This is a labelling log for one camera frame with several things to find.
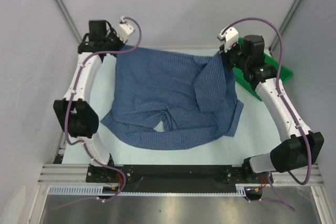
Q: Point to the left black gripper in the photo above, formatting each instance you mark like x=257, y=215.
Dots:
x=113, y=33

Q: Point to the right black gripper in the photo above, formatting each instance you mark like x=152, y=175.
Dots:
x=226, y=55

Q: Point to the blue checkered long sleeve shirt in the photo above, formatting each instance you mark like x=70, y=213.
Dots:
x=172, y=101

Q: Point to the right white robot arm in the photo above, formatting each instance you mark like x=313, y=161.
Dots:
x=299, y=146

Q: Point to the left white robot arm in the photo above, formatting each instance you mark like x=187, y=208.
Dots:
x=77, y=118

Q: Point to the green plastic tray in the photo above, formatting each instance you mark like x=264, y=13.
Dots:
x=252, y=65

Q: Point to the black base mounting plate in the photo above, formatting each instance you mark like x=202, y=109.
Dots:
x=186, y=178

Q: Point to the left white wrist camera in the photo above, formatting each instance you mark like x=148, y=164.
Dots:
x=124, y=30

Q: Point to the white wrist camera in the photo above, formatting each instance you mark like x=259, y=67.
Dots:
x=124, y=30
x=229, y=36

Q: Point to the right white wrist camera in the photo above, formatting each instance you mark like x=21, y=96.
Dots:
x=229, y=36

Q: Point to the grey slotted cable duct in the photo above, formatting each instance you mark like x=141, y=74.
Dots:
x=106, y=191

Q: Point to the aluminium frame rail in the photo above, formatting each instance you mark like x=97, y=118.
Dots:
x=77, y=174

